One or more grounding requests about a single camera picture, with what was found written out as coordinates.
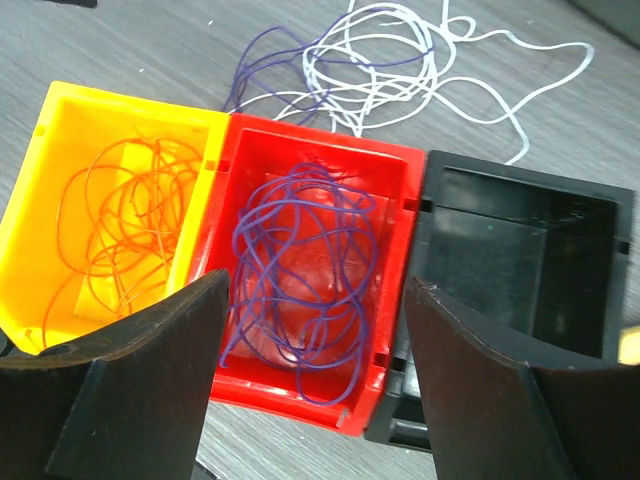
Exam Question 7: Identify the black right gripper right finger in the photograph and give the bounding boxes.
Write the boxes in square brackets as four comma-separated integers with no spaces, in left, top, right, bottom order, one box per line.
[403,278,639,479]

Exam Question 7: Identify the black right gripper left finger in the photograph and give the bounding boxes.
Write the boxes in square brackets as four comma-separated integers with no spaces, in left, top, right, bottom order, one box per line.
[1,270,229,479]

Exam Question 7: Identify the orange cable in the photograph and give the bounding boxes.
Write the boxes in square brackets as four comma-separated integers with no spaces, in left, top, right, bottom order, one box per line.
[42,137,204,349]

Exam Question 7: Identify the purple cable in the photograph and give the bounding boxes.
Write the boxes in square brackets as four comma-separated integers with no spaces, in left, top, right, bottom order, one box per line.
[219,24,436,406]

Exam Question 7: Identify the white cable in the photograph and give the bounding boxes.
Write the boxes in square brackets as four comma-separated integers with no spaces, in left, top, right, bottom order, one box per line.
[234,0,596,166]

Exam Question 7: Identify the black plastic bin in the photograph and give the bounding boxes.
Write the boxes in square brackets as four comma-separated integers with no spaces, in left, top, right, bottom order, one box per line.
[364,151,634,452]

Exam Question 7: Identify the yellow plastic bin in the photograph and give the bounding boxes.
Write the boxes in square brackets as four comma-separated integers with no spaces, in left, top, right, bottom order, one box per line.
[1,81,230,354]

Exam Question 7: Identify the red plastic bin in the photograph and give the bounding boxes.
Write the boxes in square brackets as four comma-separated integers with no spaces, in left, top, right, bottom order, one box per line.
[190,114,426,436]

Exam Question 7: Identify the dark green tray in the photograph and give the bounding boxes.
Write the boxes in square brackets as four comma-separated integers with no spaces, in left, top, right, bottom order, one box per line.
[569,0,640,43]

